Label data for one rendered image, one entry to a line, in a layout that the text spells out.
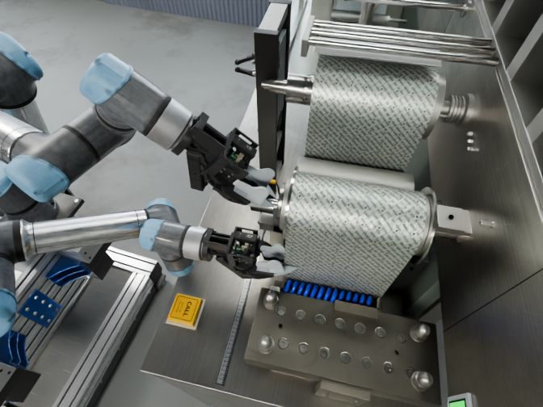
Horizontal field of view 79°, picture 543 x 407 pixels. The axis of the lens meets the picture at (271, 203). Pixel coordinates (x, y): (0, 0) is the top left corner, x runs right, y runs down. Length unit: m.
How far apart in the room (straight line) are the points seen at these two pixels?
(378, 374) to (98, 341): 1.30
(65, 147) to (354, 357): 0.67
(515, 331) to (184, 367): 0.69
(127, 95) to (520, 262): 0.58
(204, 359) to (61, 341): 1.06
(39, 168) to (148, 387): 1.45
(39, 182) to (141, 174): 1.97
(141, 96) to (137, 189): 1.94
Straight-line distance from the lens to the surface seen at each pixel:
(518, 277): 0.55
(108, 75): 0.54
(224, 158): 0.53
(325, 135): 0.75
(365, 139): 0.75
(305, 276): 0.79
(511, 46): 0.81
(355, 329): 0.80
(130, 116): 0.54
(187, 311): 0.93
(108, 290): 1.87
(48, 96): 3.59
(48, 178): 0.59
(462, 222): 0.67
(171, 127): 0.53
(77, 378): 1.77
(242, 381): 0.89
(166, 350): 0.94
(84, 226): 0.90
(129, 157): 2.68
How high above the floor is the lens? 1.78
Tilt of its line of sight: 54 degrees down
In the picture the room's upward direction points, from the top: straight up
